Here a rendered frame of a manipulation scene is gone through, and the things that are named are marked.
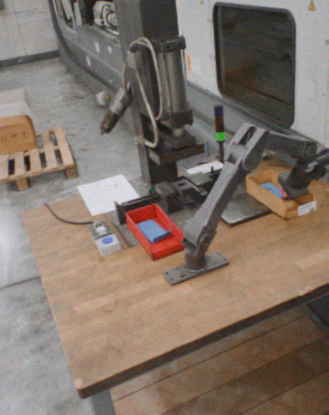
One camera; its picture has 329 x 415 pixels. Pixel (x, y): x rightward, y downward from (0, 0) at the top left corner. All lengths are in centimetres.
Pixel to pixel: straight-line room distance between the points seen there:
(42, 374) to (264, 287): 147
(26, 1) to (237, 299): 978
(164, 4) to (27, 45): 923
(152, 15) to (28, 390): 178
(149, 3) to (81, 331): 102
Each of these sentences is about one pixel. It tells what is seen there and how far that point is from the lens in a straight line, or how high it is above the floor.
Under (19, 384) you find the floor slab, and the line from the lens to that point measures 251.
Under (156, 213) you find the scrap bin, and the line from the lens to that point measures 168.
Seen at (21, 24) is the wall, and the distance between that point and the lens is 1071.
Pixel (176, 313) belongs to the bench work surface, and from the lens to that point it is 127.
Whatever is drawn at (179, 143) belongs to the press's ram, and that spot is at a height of 117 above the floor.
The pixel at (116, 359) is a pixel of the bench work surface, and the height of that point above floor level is 90.
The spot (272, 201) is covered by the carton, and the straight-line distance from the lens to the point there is 166.
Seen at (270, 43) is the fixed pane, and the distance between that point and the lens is 224.
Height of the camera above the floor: 176
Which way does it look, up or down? 28 degrees down
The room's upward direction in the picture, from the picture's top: 8 degrees counter-clockwise
